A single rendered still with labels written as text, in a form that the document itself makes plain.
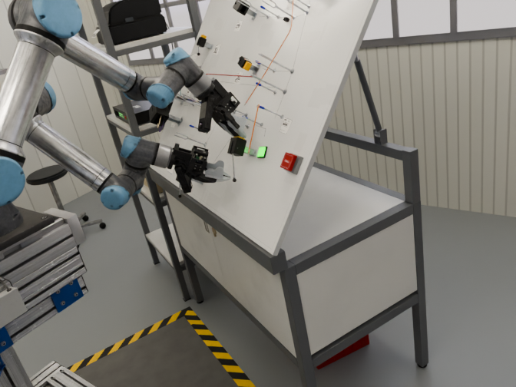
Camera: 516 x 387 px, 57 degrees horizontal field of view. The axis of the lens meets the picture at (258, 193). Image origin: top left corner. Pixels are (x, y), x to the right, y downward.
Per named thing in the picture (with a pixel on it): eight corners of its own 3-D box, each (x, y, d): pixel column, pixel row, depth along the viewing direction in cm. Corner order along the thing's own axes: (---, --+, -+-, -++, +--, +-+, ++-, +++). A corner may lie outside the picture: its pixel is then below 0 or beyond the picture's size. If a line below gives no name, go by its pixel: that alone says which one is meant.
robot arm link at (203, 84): (193, 86, 148) (182, 89, 155) (203, 97, 150) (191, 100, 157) (207, 70, 150) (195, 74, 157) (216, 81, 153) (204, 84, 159)
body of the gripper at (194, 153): (209, 163, 152) (172, 153, 149) (201, 183, 157) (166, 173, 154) (210, 149, 158) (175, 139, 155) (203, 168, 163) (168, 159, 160)
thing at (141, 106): (133, 127, 241) (129, 115, 238) (114, 117, 270) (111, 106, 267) (191, 109, 254) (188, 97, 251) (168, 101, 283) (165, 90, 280)
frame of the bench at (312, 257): (318, 444, 180) (284, 269, 147) (195, 301, 277) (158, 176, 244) (428, 365, 204) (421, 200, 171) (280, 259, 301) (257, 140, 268)
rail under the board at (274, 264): (273, 276, 146) (269, 258, 143) (151, 180, 243) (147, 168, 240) (288, 268, 148) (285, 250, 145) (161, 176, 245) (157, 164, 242)
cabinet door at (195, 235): (226, 289, 212) (206, 213, 196) (180, 246, 257) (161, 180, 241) (229, 288, 213) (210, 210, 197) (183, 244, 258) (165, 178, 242)
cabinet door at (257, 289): (294, 359, 167) (276, 266, 151) (225, 291, 212) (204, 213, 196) (300, 355, 168) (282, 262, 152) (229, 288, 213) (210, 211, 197)
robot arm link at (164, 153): (152, 170, 153) (156, 155, 159) (167, 173, 154) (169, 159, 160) (157, 152, 149) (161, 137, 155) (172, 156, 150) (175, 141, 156)
